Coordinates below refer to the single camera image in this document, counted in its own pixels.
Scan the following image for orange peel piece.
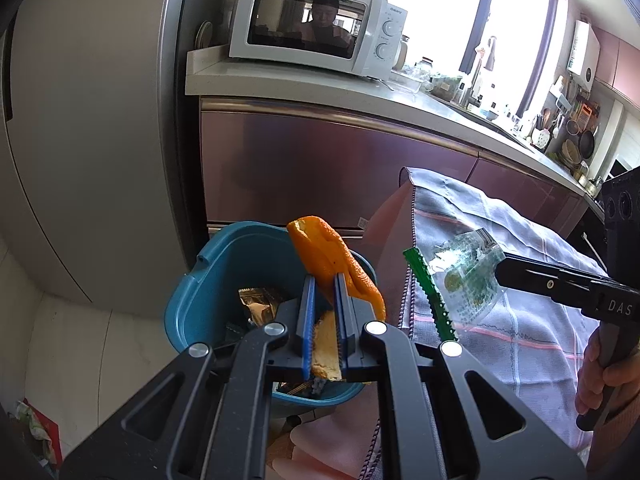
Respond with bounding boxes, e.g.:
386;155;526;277
311;311;343;382
286;216;386;321

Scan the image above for purple plaid tablecloth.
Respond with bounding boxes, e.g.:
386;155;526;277
362;168;604;458

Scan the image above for white microwave oven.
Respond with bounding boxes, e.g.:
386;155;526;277
229;0;407;80

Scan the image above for right hand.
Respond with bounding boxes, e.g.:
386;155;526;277
575;330;640;415

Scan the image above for white wall water heater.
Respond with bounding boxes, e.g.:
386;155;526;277
567;21;600;92

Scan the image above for clear green snack wrapper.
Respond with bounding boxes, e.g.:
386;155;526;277
404;229;506;342

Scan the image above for purple kitchen cabinets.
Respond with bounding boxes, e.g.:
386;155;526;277
200;99;587;237

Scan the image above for teal trash bin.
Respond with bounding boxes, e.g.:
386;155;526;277
164;221;376;414

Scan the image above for black frying pan hanging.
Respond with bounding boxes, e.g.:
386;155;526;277
578;130;596;159

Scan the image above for pink right sleeve forearm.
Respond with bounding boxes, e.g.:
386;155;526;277
587;396;639;479

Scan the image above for grey refrigerator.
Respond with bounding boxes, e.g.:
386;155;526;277
1;0;186;316

